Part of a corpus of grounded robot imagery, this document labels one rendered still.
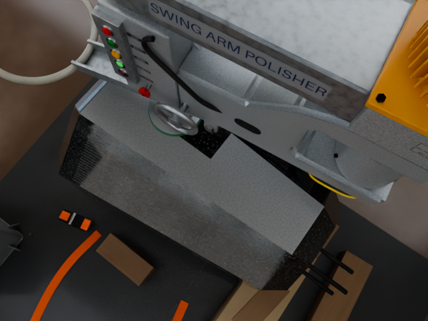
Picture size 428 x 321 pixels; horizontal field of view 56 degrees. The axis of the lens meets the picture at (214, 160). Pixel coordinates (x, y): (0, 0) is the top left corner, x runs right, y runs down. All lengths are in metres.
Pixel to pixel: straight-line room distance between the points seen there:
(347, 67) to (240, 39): 0.20
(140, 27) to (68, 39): 1.96
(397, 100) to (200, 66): 0.53
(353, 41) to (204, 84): 0.42
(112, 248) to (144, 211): 0.59
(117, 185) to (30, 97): 1.23
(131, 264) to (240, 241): 0.82
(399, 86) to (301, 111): 0.26
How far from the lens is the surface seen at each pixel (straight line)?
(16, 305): 2.52
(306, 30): 0.79
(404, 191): 2.67
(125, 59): 1.14
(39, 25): 3.04
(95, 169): 1.76
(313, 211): 1.58
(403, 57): 0.79
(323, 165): 1.18
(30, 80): 1.73
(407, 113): 0.75
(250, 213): 1.53
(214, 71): 1.07
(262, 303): 2.09
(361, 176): 1.11
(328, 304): 2.29
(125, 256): 2.23
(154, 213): 1.68
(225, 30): 0.80
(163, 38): 0.96
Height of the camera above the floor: 2.32
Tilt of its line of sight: 73 degrees down
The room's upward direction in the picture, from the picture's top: 5 degrees clockwise
